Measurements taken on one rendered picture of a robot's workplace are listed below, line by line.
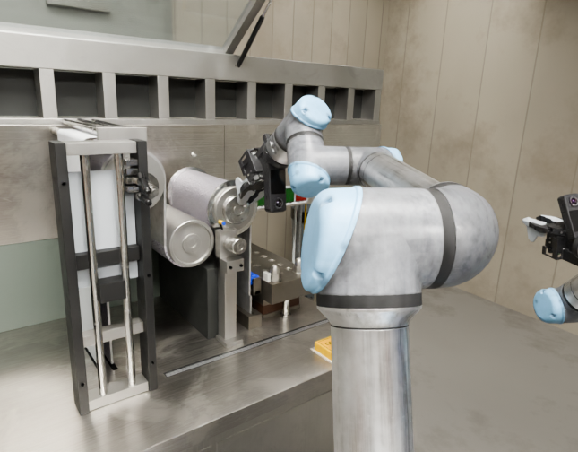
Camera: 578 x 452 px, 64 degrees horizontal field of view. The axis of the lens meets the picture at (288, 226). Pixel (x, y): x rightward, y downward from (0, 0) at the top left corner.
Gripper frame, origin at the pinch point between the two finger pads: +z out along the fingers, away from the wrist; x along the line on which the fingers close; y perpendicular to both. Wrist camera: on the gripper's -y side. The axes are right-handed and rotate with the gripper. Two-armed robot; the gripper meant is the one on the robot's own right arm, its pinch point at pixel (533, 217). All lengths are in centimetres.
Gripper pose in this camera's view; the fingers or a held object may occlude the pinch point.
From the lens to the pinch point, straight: 143.9
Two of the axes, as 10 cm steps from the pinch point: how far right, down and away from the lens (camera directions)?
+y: 1.0, 9.5, 2.8
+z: -1.7, -2.7, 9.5
